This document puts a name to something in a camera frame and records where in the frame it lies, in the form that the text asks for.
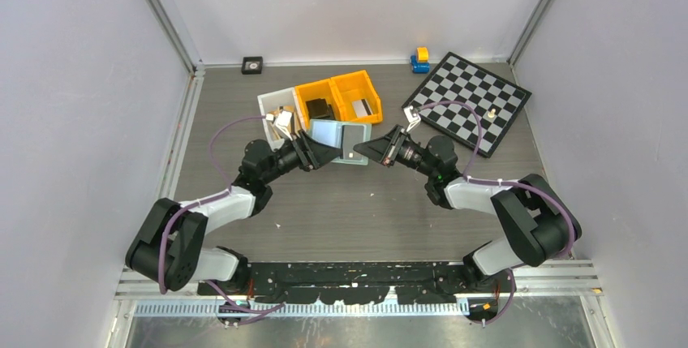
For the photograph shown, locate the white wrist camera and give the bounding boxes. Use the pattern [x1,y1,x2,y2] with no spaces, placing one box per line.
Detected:
[265,110,293,140]
[403,105,421,133]

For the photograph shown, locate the white storage bin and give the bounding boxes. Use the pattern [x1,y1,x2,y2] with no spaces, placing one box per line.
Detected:
[257,87,306,149]

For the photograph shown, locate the orange storage bin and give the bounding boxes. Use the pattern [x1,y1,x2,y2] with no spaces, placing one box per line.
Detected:
[331,70,383,124]
[295,79,346,127]

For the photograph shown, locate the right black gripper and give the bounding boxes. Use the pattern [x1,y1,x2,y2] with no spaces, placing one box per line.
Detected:
[354,125,437,178]

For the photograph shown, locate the right orange storage bin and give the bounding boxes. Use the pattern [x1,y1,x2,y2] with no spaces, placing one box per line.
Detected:
[331,70,383,124]

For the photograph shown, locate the black wallet in bin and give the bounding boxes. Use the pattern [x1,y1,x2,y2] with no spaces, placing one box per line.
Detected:
[306,98,335,120]

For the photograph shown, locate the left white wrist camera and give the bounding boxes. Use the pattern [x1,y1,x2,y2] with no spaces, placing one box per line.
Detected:
[265,110,293,140]

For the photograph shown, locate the brown cards in white bin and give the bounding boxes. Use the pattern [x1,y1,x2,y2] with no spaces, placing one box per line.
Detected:
[272,106,297,140]

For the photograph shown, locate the white card with stripe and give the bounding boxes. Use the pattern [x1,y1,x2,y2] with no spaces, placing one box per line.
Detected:
[351,99,372,118]

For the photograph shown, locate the middle orange storage bin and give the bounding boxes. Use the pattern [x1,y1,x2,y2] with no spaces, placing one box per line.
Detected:
[295,79,346,127]

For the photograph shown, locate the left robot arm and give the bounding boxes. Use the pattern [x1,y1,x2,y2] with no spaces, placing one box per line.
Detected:
[125,132,342,294]

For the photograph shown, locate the dark grey VIP card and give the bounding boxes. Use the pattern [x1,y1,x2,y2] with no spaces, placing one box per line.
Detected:
[342,124,365,161]

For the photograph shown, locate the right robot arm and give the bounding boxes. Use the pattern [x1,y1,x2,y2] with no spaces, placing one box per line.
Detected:
[354,126,582,292]

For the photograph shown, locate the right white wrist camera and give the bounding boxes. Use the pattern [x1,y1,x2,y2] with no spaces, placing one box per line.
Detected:
[403,105,421,133]

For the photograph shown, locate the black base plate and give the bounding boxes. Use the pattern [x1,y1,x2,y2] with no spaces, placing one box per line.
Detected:
[192,257,515,305]

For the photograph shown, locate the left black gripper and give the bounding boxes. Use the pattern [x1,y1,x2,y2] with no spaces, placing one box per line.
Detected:
[262,130,342,185]

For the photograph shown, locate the black white chessboard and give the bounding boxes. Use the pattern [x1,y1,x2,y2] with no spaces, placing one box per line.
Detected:
[402,52,531,158]

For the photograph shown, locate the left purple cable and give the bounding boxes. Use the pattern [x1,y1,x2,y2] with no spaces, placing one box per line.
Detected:
[157,114,289,328]

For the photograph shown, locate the small black square box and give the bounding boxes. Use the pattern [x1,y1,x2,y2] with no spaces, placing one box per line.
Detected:
[241,56,264,75]

